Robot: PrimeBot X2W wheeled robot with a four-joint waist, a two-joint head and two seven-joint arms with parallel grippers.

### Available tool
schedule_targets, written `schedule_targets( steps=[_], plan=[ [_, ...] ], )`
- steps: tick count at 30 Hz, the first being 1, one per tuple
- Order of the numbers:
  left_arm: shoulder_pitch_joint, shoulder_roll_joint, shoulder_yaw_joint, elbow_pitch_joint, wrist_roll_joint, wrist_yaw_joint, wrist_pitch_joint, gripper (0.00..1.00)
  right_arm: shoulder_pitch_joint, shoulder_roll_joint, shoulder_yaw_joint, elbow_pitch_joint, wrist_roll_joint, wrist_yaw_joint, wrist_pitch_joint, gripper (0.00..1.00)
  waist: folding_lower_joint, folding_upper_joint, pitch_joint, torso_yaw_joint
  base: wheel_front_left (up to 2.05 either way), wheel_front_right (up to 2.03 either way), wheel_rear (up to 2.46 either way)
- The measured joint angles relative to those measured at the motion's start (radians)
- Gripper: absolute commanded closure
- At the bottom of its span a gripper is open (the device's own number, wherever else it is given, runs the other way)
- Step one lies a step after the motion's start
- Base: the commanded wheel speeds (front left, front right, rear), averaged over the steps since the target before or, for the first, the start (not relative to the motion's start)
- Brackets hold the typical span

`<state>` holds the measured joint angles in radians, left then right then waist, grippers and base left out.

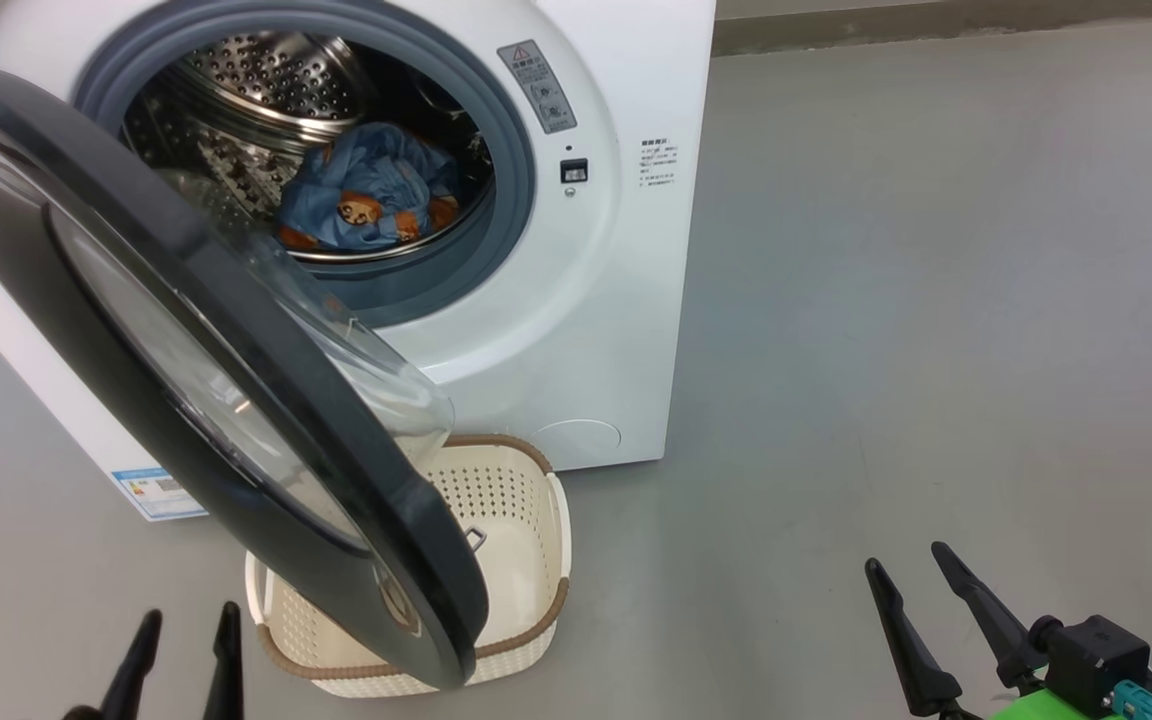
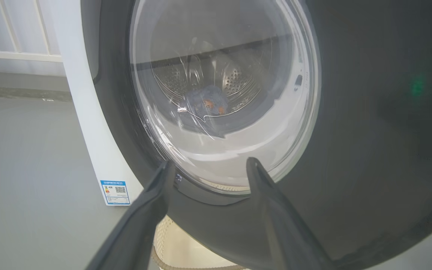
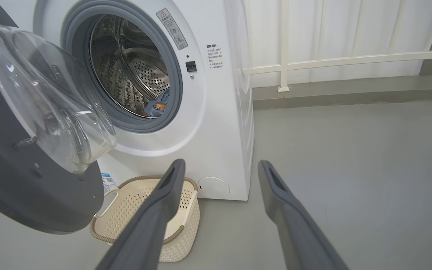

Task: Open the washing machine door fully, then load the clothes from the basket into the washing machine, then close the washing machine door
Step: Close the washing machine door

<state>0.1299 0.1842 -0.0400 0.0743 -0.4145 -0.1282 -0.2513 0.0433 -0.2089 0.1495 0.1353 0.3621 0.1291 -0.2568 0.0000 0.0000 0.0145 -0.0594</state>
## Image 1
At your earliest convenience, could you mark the cream perforated laundry basket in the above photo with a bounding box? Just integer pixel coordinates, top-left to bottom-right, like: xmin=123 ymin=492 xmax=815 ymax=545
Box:
xmin=244 ymin=434 xmax=573 ymax=699

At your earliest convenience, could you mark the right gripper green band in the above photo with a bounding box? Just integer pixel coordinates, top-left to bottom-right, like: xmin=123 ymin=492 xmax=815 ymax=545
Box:
xmin=864 ymin=541 xmax=1134 ymax=720

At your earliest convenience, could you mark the steel perforated washer drum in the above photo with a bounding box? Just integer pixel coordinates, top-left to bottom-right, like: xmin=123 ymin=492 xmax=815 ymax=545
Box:
xmin=121 ymin=30 xmax=495 ymax=263

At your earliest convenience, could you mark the grey warning sticker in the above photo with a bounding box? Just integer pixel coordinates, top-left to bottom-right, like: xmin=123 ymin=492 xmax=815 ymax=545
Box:
xmin=496 ymin=40 xmax=579 ymax=135

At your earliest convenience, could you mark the blue cartoon print garment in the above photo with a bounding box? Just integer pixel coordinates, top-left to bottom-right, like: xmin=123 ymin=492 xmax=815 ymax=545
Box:
xmin=274 ymin=122 xmax=464 ymax=253

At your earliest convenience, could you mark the dark round washing machine door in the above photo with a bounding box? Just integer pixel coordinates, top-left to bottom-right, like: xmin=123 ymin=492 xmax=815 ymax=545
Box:
xmin=0 ymin=66 xmax=490 ymax=691

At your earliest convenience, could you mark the small printed text label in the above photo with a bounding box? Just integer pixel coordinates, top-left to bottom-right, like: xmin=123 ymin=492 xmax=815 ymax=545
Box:
xmin=638 ymin=138 xmax=680 ymax=191

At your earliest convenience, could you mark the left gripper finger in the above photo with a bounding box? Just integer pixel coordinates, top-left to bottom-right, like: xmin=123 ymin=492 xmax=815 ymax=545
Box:
xmin=201 ymin=600 xmax=245 ymax=720
xmin=61 ymin=609 xmax=164 ymax=720

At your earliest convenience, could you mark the grey wall baseboard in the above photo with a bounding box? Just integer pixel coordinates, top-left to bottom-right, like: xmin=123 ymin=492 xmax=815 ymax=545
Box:
xmin=714 ymin=0 xmax=1152 ymax=57

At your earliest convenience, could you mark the white front-load washing machine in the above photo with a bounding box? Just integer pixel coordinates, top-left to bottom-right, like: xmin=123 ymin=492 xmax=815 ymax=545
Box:
xmin=0 ymin=0 xmax=717 ymax=523

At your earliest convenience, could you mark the round white filter cover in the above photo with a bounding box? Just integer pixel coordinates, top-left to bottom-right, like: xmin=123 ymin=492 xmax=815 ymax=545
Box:
xmin=528 ymin=418 xmax=623 ymax=466

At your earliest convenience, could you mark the blue energy label sticker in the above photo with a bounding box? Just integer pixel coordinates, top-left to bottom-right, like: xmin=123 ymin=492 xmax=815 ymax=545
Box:
xmin=111 ymin=467 xmax=209 ymax=523

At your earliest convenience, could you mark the grey rubber door gasket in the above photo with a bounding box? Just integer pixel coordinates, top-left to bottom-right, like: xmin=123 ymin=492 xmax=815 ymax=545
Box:
xmin=71 ymin=0 xmax=537 ymax=329

